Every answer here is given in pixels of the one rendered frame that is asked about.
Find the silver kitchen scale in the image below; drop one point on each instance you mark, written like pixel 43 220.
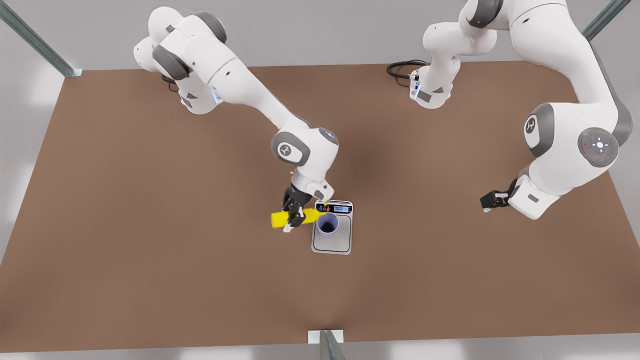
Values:
pixel 334 242

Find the yellow sauce bottle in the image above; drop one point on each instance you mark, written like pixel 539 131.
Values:
pixel 280 219

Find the silver frame post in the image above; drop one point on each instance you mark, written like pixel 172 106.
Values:
pixel 327 345
pixel 602 19
pixel 35 40

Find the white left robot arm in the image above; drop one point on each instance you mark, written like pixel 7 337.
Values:
pixel 565 150

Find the lilac cup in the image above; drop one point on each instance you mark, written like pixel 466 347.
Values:
pixel 327 226

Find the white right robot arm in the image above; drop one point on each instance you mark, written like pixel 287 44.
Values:
pixel 240 80

